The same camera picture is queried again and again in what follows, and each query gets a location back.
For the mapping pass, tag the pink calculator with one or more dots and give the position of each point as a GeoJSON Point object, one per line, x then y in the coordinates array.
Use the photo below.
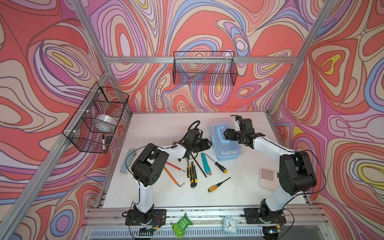
{"type": "Point", "coordinates": [269, 179]}

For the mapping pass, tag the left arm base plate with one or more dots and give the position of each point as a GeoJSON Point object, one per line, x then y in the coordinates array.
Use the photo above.
{"type": "Point", "coordinates": [155, 217]}

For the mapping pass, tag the black wire basket wall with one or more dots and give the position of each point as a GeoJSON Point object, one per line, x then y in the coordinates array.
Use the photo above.
{"type": "Point", "coordinates": [204, 68]}
{"type": "Point", "coordinates": [84, 131]}

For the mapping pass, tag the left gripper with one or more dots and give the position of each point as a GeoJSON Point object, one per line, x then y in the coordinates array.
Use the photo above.
{"type": "Point", "coordinates": [205, 145]}

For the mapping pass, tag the light blue plastic tool box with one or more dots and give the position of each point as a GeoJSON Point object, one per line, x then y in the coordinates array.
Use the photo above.
{"type": "Point", "coordinates": [225, 150]}

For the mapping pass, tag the grey tape roll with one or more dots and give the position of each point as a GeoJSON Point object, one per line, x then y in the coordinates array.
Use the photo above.
{"type": "Point", "coordinates": [107, 119]}

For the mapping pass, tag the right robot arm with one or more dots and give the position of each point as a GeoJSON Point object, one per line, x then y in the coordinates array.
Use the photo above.
{"type": "Point", "coordinates": [296, 173]}

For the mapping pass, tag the grey blue stapler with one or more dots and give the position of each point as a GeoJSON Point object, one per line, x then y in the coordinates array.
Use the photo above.
{"type": "Point", "coordinates": [131, 156]}

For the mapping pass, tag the teal utility knife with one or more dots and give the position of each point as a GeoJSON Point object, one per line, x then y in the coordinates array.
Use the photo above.
{"type": "Point", "coordinates": [206, 165]}

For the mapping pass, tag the black wire basket left wall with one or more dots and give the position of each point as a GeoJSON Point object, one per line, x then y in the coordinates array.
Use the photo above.
{"type": "Point", "coordinates": [84, 131]}

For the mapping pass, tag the small yellow handle screwdriver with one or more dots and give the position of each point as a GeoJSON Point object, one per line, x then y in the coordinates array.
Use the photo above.
{"type": "Point", "coordinates": [214, 187]}

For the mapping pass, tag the black wire basket back wall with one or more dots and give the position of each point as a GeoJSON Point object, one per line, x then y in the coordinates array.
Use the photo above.
{"type": "Point", "coordinates": [204, 68]}

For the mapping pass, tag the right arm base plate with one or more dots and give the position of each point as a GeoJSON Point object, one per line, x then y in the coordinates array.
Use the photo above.
{"type": "Point", "coordinates": [264, 216]}

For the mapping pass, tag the orange hex key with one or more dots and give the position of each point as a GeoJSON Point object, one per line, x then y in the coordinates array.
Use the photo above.
{"type": "Point", "coordinates": [173, 179]}

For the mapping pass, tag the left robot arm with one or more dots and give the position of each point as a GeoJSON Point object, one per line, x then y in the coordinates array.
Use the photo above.
{"type": "Point", "coordinates": [150, 163]}

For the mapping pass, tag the screwdriver black orange handle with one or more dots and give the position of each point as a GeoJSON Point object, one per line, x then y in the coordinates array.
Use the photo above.
{"type": "Point", "coordinates": [222, 169]}

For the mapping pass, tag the small teal alarm clock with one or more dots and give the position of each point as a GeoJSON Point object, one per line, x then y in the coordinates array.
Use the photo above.
{"type": "Point", "coordinates": [230, 225]}

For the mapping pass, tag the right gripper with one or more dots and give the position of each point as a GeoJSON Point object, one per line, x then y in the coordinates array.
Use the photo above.
{"type": "Point", "coordinates": [232, 131]}

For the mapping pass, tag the red hex key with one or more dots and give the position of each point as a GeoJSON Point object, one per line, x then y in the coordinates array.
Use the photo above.
{"type": "Point", "coordinates": [175, 167]}

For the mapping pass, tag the black hex key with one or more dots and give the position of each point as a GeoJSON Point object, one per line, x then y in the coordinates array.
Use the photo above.
{"type": "Point", "coordinates": [204, 174]}

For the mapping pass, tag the large yellow black utility knife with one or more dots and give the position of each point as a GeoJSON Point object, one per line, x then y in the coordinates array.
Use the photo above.
{"type": "Point", "coordinates": [193, 176]}

